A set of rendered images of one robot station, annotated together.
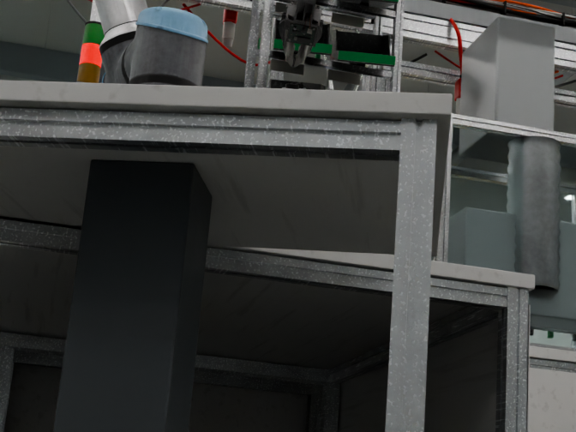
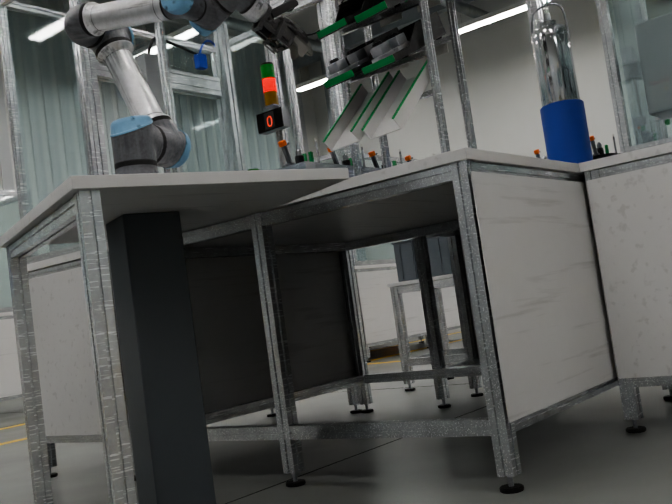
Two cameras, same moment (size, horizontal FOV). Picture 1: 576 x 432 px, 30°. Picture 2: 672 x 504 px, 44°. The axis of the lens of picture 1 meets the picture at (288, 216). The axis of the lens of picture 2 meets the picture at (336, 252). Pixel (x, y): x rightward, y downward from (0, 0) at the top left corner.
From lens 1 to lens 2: 1.94 m
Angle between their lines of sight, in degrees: 51
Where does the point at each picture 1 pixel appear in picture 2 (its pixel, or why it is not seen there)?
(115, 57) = not seen: hidden behind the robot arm
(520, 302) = (461, 172)
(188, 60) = (124, 148)
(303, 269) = (324, 203)
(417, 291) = (89, 295)
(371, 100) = (60, 191)
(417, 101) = (66, 185)
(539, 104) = not seen: outside the picture
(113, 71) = not seen: hidden behind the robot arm
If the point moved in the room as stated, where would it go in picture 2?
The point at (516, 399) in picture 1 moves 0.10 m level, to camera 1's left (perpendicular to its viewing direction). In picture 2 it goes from (473, 249) to (444, 255)
